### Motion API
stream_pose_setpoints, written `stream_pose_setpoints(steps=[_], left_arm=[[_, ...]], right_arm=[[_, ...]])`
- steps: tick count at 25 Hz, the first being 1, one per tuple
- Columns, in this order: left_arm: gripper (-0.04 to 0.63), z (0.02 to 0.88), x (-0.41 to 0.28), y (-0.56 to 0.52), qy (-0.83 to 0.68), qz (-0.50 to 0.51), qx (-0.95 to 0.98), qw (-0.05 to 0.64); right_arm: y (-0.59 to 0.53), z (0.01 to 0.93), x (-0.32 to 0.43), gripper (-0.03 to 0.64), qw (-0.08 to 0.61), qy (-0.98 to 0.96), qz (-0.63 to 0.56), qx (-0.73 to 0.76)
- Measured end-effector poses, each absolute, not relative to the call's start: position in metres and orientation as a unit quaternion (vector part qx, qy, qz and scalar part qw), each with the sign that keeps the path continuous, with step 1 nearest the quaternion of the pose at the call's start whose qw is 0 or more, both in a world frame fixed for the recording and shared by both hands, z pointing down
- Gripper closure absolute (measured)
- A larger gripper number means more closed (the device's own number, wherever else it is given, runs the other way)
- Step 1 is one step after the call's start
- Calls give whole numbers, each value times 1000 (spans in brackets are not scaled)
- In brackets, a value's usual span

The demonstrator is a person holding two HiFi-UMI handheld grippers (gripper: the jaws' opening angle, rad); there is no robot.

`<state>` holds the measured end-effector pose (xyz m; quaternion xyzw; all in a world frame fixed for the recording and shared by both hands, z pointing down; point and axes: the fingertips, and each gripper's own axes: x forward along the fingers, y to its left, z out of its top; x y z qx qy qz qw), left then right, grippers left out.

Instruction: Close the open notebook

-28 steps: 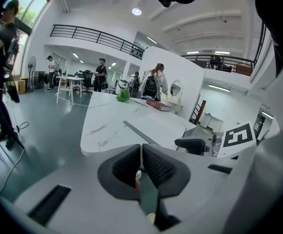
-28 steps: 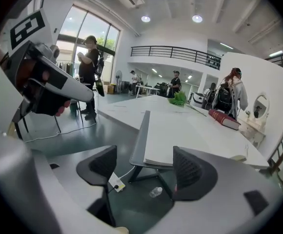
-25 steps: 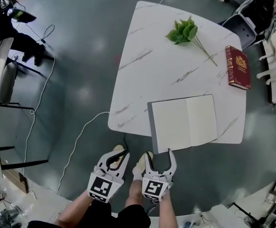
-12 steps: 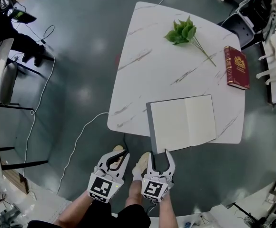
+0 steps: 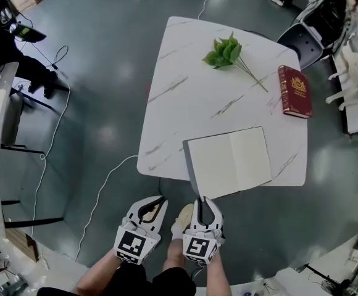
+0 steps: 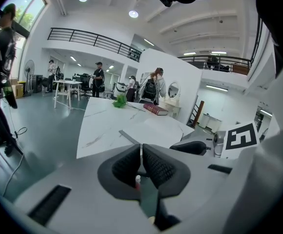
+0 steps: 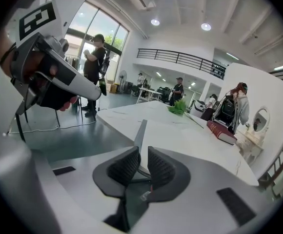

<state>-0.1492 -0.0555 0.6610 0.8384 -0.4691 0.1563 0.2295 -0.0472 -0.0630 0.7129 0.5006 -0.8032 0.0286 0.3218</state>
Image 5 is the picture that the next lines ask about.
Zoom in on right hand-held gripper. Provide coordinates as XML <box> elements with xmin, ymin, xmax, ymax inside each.
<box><xmin>182</xmin><ymin>197</ymin><xmax>227</xmax><ymax>265</ymax></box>

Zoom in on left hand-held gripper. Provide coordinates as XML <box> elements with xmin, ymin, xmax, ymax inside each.
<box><xmin>114</xmin><ymin>195</ymin><xmax>169</xmax><ymax>265</ymax></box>

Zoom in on grey notebook with white pages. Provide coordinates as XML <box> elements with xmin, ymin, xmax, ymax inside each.
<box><xmin>182</xmin><ymin>126</ymin><xmax>273</xmax><ymax>200</ymax></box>

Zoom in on person's left forearm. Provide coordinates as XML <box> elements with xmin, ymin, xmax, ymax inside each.
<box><xmin>73</xmin><ymin>248</ymin><xmax>125</xmax><ymax>296</ymax></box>

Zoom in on person's right forearm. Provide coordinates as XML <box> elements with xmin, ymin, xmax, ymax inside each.
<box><xmin>202</xmin><ymin>254</ymin><xmax>233</xmax><ymax>296</ymax></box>

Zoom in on person's left beige shoe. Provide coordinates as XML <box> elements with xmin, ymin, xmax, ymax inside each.
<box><xmin>141</xmin><ymin>202</ymin><xmax>165</xmax><ymax>223</ymax></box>

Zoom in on person's beige shoe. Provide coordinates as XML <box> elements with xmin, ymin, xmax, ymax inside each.
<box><xmin>176</xmin><ymin>202</ymin><xmax>196</xmax><ymax>228</ymax></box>
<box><xmin>141</xmin><ymin>202</ymin><xmax>165</xmax><ymax>223</ymax></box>

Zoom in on person's right beige shoe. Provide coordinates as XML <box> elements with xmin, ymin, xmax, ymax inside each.
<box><xmin>176</xmin><ymin>202</ymin><xmax>196</xmax><ymax>228</ymax></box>

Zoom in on person's right leg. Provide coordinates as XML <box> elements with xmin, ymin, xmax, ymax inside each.
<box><xmin>162</xmin><ymin>223</ymin><xmax>186</xmax><ymax>273</ymax></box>

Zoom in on person's black shorts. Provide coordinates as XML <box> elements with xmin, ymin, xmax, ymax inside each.
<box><xmin>36</xmin><ymin>259</ymin><xmax>197</xmax><ymax>296</ymax></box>

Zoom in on white marble table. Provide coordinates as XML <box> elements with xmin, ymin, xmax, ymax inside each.
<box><xmin>136</xmin><ymin>16</ymin><xmax>309</xmax><ymax>187</ymax></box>

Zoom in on wooden cabinet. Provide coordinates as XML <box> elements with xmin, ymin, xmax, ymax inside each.
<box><xmin>4</xmin><ymin>226</ymin><xmax>40</xmax><ymax>262</ymax></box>

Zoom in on red hardcover book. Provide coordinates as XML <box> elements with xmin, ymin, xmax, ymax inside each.
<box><xmin>277</xmin><ymin>65</ymin><xmax>314</xmax><ymax>120</ymax></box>

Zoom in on green leaf sprig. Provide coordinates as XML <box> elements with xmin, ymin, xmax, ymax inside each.
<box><xmin>201</xmin><ymin>31</ymin><xmax>269</xmax><ymax>93</ymax></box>

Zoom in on grey chair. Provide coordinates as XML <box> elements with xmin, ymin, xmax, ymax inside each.
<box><xmin>0</xmin><ymin>92</ymin><xmax>24</xmax><ymax>148</ymax></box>

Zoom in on white egg-shaped shell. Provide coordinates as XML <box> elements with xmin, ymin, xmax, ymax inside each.
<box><xmin>276</xmin><ymin>0</ymin><xmax>353</xmax><ymax>71</ymax></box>

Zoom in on black device with green light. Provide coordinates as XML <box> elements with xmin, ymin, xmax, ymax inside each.
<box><xmin>9</xmin><ymin>23</ymin><xmax>48</xmax><ymax>43</ymax></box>

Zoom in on white floor cable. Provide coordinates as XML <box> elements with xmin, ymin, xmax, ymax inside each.
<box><xmin>73</xmin><ymin>155</ymin><xmax>140</xmax><ymax>263</ymax></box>
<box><xmin>30</xmin><ymin>78</ymin><xmax>72</xmax><ymax>241</ymax></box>
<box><xmin>129</xmin><ymin>0</ymin><xmax>214</xmax><ymax>22</ymax></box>

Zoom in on black looped cable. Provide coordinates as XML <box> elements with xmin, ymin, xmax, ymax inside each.
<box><xmin>47</xmin><ymin>44</ymin><xmax>70</xmax><ymax>71</ymax></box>

